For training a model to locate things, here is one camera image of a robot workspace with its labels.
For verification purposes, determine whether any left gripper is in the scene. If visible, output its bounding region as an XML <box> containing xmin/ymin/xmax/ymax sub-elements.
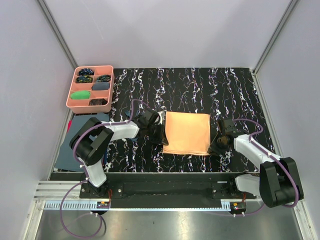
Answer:
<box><xmin>146</xmin><ymin>122</ymin><xmax>169</xmax><ymax>146</ymax></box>

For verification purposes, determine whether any peach cloth napkin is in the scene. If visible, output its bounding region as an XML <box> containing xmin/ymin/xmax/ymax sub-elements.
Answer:
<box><xmin>163</xmin><ymin>111</ymin><xmax>211</xmax><ymax>156</ymax></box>

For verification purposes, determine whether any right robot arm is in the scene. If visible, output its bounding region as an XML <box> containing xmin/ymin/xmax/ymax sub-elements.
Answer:
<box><xmin>207</xmin><ymin>119</ymin><xmax>304</xmax><ymax>208</ymax></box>

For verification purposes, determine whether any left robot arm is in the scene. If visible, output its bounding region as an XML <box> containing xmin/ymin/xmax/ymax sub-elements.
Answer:
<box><xmin>69</xmin><ymin>109</ymin><xmax>169</xmax><ymax>198</ymax></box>

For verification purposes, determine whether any blue grey folded napkin stack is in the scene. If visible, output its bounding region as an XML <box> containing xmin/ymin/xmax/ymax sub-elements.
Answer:
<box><xmin>55</xmin><ymin>113</ymin><xmax>110</xmax><ymax>173</ymax></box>

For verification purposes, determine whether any dark patterned cloth roll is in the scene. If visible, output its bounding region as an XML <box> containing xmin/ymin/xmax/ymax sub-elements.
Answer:
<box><xmin>89</xmin><ymin>98</ymin><xmax>108</xmax><ymax>106</ymax></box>

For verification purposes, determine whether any blue patterned roll right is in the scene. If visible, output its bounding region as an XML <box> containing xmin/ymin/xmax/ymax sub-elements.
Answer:
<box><xmin>96</xmin><ymin>74</ymin><xmax>111</xmax><ymax>83</ymax></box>

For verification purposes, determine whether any grey folded cloth in tray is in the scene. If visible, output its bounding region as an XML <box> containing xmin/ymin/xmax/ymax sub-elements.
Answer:
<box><xmin>91</xmin><ymin>82</ymin><xmax>110</xmax><ymax>91</ymax></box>

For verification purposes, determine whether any pink divided organizer tray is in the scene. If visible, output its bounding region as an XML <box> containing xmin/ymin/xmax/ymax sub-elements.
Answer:
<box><xmin>66</xmin><ymin>65</ymin><xmax>115</xmax><ymax>114</ymax></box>

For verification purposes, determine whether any green rolled cloth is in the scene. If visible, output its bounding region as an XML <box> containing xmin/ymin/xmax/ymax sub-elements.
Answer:
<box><xmin>69</xmin><ymin>90</ymin><xmax>91</xmax><ymax>100</ymax></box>

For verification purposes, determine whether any blue yellow patterned roll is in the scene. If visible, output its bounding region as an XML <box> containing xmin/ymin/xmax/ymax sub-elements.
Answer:
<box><xmin>75</xmin><ymin>75</ymin><xmax>93</xmax><ymax>84</ymax></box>

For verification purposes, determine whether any blue patterned roll top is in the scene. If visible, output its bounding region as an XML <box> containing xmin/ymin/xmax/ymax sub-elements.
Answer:
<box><xmin>77</xmin><ymin>68</ymin><xmax>94</xmax><ymax>76</ymax></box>

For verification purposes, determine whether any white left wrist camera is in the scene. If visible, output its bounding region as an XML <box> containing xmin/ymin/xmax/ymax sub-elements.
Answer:
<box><xmin>155</xmin><ymin>111</ymin><xmax>166</xmax><ymax>125</ymax></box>

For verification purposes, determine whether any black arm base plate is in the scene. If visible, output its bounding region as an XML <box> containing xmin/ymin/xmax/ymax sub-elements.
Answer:
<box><xmin>79</xmin><ymin>172</ymin><xmax>254</xmax><ymax>199</ymax></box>

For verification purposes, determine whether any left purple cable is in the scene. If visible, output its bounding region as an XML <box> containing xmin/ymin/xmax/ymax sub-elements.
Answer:
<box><xmin>57</xmin><ymin>99</ymin><xmax>151</xmax><ymax>237</ymax></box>

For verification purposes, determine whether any aluminium frame rail front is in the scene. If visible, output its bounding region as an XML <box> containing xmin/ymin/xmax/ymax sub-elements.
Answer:
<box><xmin>33</xmin><ymin>179</ymin><xmax>306</xmax><ymax>211</ymax></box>

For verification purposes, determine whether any right rear aluminium post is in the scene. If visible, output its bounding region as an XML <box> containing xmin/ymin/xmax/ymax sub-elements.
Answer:
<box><xmin>252</xmin><ymin>0</ymin><xmax>300</xmax><ymax>74</ymax></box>

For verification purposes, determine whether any aluminium post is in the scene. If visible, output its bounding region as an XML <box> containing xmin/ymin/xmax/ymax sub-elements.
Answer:
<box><xmin>252</xmin><ymin>0</ymin><xmax>300</xmax><ymax>74</ymax></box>
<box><xmin>36</xmin><ymin>0</ymin><xmax>79</xmax><ymax>69</ymax></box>

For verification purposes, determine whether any left rear aluminium post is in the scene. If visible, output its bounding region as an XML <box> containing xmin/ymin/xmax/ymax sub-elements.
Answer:
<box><xmin>36</xmin><ymin>0</ymin><xmax>79</xmax><ymax>69</ymax></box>

